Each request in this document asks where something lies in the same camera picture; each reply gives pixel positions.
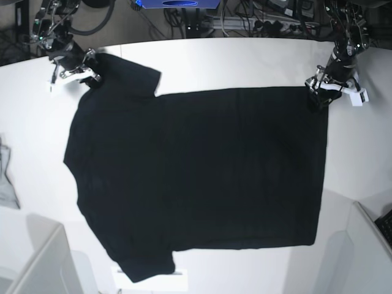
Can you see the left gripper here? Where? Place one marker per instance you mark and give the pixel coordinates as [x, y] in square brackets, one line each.
[340, 71]

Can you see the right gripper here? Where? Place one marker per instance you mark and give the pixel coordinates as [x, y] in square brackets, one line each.
[70, 61]

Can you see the black T-shirt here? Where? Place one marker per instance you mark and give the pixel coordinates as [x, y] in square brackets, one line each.
[224, 169]

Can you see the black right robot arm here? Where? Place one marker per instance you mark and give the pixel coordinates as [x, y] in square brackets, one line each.
[52, 31]

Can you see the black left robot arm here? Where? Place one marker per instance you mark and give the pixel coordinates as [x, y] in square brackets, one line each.
[352, 38]

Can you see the blue box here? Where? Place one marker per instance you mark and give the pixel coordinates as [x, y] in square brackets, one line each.
[161, 4]

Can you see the white power strip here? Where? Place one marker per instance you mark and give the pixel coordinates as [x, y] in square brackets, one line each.
[250, 25]

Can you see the black keyboard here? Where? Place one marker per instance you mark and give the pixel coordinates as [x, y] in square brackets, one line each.
[384, 224]

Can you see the grey cloth at table edge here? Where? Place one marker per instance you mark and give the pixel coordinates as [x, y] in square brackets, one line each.
[9, 198]

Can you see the white right partition panel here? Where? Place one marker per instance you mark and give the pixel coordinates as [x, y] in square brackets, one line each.
[357, 259]

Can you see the white partition panel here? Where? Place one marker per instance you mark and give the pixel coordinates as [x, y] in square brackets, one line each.
[357, 259]
[36, 258]

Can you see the white left partition panel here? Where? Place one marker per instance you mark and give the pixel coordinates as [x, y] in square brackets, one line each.
[36, 258]

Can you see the white slotted table plate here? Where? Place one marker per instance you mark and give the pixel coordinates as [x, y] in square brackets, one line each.
[175, 282]

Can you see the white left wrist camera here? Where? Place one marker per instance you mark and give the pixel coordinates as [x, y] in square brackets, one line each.
[358, 98]

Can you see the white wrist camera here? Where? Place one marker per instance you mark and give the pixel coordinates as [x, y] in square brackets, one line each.
[358, 98]
[54, 89]

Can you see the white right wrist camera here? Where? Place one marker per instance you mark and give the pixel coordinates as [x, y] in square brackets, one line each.
[54, 89]

